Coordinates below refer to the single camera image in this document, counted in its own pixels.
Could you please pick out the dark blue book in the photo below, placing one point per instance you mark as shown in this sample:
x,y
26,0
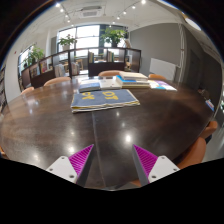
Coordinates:
x,y
89,87

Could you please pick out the tall wall bookshelf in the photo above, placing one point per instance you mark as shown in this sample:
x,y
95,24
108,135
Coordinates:
x,y
2,90

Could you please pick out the large potted plant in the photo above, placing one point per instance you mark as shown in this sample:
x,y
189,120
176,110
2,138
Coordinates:
x,y
113,35

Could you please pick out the small potted plant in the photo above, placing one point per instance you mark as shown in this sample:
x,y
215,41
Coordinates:
x,y
67,40

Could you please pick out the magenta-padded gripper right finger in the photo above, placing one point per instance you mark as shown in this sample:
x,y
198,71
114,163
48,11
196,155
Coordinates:
x,y
161,167

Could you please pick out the ceiling spot lights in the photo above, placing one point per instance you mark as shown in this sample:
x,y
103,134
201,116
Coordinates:
x,y
58,5

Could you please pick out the dark open shelf unit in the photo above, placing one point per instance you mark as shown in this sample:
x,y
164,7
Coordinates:
x,y
100,68

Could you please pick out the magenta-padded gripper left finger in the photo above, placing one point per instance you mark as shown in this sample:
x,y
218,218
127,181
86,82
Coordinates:
x,y
63,167

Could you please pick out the orange chairs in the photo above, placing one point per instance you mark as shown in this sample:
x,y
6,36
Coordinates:
x,y
56,80

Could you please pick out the ceiling air conditioner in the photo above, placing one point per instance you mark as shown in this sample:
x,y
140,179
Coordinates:
x,y
90,12

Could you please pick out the large blue book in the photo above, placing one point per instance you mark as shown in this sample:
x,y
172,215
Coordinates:
x,y
124,83

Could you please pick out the white wall radiator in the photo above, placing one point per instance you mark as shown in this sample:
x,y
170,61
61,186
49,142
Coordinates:
x,y
162,68

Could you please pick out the purple booklet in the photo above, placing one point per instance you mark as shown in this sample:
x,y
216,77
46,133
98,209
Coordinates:
x,y
166,86

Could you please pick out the colourful booklet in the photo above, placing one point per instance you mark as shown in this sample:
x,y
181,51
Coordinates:
x,y
154,85

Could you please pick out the beige book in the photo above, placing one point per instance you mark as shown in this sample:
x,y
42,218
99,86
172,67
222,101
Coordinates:
x,y
133,76

